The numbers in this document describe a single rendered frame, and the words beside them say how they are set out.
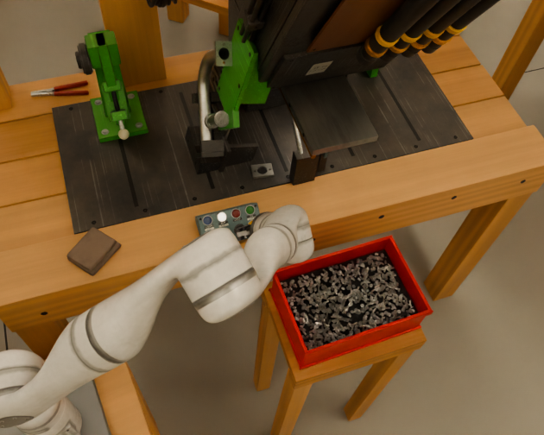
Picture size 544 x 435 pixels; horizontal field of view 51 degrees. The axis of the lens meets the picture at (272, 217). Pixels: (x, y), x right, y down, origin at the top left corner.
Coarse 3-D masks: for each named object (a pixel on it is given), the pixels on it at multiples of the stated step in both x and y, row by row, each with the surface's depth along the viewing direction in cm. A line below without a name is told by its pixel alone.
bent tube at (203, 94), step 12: (216, 48) 128; (228, 48) 129; (204, 60) 137; (216, 60) 128; (228, 60) 129; (204, 72) 139; (204, 84) 141; (204, 96) 142; (204, 108) 142; (204, 132) 143
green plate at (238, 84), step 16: (240, 48) 125; (256, 48) 120; (240, 64) 126; (256, 64) 124; (224, 80) 136; (240, 80) 127; (256, 80) 128; (224, 96) 136; (240, 96) 129; (256, 96) 132
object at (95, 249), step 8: (88, 232) 133; (96, 232) 133; (80, 240) 132; (88, 240) 132; (96, 240) 132; (104, 240) 132; (112, 240) 132; (80, 248) 131; (88, 248) 131; (96, 248) 131; (104, 248) 131; (112, 248) 133; (72, 256) 129; (80, 256) 130; (88, 256) 130; (96, 256) 130; (104, 256) 132; (80, 264) 129; (88, 264) 129; (96, 264) 129; (88, 272) 130; (96, 272) 130
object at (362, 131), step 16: (320, 80) 136; (336, 80) 137; (288, 96) 133; (304, 96) 133; (320, 96) 133; (336, 96) 134; (352, 96) 134; (304, 112) 130; (320, 112) 131; (336, 112) 131; (352, 112) 131; (304, 128) 128; (320, 128) 128; (336, 128) 128; (352, 128) 129; (368, 128) 129; (320, 144) 126; (336, 144) 126; (352, 144) 128
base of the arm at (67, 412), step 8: (64, 400) 103; (64, 408) 103; (72, 408) 108; (56, 416) 100; (64, 416) 103; (72, 416) 108; (80, 416) 115; (48, 424) 99; (56, 424) 102; (64, 424) 105; (72, 424) 108; (80, 424) 114; (24, 432) 100; (32, 432) 99; (40, 432) 100; (48, 432) 102; (56, 432) 104; (64, 432) 106; (72, 432) 108
